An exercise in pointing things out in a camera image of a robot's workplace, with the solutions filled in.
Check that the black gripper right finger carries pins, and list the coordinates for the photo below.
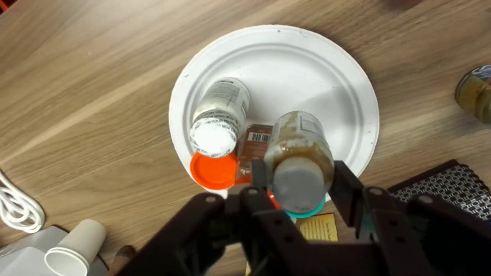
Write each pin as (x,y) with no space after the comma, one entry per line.
(349,196)

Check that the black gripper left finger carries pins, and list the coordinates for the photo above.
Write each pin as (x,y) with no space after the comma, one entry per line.
(260,176)

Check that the spice jar orange lid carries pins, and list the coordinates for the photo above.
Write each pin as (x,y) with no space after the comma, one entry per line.
(223,174)

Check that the cream bottle white cap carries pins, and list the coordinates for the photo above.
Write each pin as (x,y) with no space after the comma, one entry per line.
(301,162)

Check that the white pill bottle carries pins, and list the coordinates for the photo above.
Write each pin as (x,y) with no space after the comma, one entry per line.
(220,119)

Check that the small clear jar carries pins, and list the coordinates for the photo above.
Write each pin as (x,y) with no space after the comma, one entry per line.
(473,93)

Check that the small tub orange lid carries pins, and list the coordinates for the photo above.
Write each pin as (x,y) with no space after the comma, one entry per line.
(274,200)

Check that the small tub teal lid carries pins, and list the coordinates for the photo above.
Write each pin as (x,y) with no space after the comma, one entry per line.
(304,216)

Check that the white paper plate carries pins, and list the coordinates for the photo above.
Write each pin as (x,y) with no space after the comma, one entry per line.
(284,68)

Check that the brown plush moose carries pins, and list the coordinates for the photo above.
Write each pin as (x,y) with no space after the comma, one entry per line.
(122,259)

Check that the white paper cup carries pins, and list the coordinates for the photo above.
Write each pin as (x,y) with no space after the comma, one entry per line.
(77,251)

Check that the white grey appliance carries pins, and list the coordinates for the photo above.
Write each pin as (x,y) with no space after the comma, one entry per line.
(28,259)

